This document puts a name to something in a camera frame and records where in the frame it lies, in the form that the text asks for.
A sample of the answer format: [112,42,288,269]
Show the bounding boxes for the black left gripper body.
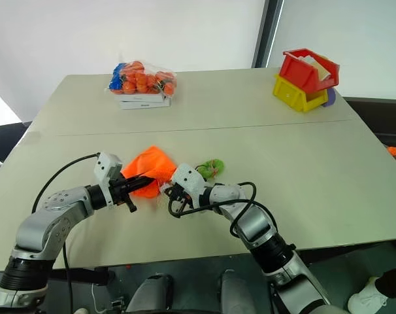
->
[109,171,139,214]

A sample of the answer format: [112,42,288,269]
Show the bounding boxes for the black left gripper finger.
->
[122,175,154,186]
[125,180,154,195]

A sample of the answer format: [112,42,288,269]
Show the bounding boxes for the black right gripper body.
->
[172,184,195,211]

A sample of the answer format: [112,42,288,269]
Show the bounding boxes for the orange mesh pouch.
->
[122,146,178,200]

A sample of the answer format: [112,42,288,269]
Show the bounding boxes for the green mesh pouch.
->
[194,158,225,180]

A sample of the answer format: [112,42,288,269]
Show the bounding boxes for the large white flat box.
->
[118,97,172,111]

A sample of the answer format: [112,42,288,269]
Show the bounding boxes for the small white flat box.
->
[114,93,166,103]

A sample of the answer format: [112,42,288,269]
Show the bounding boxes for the black bar under table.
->
[47,266,116,287]

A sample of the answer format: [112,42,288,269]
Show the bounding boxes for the dark grey rounded shape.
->
[220,270,261,314]
[127,273,174,314]

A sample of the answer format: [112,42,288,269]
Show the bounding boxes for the clear bag of oranges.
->
[106,60,178,99]

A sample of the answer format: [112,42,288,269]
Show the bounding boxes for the blue item in bag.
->
[108,62,129,91]

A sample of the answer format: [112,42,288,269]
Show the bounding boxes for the yellow plastic bin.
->
[272,74,329,114]

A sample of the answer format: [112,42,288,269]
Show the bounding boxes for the red plastic bin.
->
[280,48,341,94]

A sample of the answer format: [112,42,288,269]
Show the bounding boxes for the purple round object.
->
[322,87,337,109]

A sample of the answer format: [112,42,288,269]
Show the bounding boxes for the pale cards in bin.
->
[299,55,333,82]

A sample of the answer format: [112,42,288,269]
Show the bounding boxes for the white sneaker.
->
[347,276,390,313]

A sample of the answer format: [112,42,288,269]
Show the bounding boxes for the dark low cabinet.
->
[343,96,396,148]

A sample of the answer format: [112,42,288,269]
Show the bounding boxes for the dark trouser leg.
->
[376,264,396,304]

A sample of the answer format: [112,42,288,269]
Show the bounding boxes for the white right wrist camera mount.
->
[170,163,206,198]

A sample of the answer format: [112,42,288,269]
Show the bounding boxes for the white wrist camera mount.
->
[93,151,124,209]
[170,163,206,198]

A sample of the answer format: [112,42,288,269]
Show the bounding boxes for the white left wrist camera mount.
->
[93,151,124,209]

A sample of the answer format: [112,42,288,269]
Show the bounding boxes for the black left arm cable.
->
[31,152,101,213]

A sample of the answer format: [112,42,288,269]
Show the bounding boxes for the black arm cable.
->
[167,181,258,238]
[31,152,101,213]

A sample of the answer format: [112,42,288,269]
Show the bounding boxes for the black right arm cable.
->
[167,181,258,238]

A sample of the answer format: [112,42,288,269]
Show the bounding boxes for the thin white cable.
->
[90,283,107,313]

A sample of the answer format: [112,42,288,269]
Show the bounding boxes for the dark window frame post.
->
[252,0,286,69]

